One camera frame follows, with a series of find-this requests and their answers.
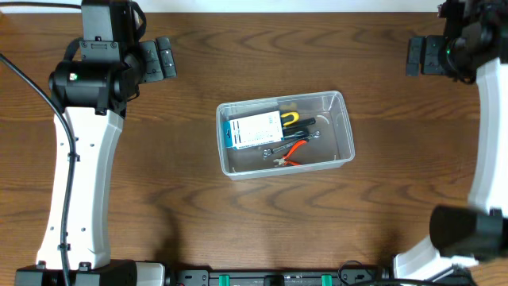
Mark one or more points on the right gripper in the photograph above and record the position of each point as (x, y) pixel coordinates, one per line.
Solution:
(432, 63)

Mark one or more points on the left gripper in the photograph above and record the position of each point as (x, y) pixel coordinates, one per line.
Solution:
(163, 58)

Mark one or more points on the blue white screwdriver box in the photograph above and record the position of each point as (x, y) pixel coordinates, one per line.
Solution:
(251, 131)

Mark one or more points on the slim black yellow screwdriver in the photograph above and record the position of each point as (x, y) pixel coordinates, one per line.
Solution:
(301, 123)

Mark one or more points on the stubby yellow black screwdriver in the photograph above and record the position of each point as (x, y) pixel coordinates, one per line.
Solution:
(289, 118)

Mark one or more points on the silver combination wrench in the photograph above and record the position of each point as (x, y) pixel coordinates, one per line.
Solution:
(268, 152)

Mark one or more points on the red handled pliers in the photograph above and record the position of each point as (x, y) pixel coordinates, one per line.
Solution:
(286, 159)

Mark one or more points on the small black handled hammer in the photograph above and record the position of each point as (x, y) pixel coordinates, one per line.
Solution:
(295, 134)

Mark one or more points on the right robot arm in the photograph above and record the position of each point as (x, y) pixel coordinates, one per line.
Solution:
(471, 50)

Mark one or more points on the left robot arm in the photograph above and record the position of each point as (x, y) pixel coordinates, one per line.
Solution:
(89, 90)

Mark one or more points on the clear plastic storage container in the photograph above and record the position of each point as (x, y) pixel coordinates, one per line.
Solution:
(332, 149)

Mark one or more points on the black mounting rail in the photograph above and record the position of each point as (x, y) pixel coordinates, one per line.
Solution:
(348, 276)

